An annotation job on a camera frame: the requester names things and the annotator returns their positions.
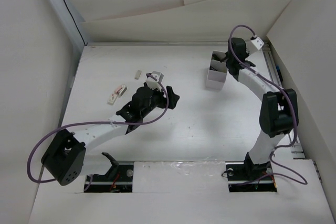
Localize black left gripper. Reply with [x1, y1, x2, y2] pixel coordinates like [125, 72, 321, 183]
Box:
[141, 85, 178, 118]

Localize green cap highlighter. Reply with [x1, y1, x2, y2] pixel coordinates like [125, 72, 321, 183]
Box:
[212, 54, 225, 62]

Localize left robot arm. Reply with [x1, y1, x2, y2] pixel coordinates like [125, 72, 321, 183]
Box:
[41, 86, 180, 186]

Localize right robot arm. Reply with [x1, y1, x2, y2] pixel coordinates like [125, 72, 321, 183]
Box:
[224, 38, 298, 183]

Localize white divided organizer tray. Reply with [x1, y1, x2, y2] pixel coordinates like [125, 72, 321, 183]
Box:
[205, 51, 228, 90]

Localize long grey eraser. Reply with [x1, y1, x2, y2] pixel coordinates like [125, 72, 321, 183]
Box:
[135, 70, 142, 80]

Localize blue cap marker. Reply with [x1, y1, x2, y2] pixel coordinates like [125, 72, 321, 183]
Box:
[276, 65, 283, 83]

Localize pink mini stapler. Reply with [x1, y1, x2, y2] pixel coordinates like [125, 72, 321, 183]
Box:
[114, 84, 127, 97]

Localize white staples box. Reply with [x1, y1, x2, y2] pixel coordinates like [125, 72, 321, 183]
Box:
[107, 93, 118, 105]

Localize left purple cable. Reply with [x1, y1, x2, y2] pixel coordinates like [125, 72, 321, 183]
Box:
[27, 73, 170, 192]

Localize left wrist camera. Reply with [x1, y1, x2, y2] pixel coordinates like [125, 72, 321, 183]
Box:
[145, 71, 164, 91]

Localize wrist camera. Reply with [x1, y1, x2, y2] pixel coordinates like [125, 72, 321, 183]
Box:
[145, 71, 164, 91]
[250, 35, 265, 51]

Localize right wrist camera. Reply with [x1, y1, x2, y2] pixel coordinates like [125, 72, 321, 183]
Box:
[250, 35, 265, 51]

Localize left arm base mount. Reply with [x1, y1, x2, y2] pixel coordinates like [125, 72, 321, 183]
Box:
[83, 152, 134, 193]

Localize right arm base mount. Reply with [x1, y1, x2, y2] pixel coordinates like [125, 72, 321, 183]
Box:
[222, 161, 277, 193]

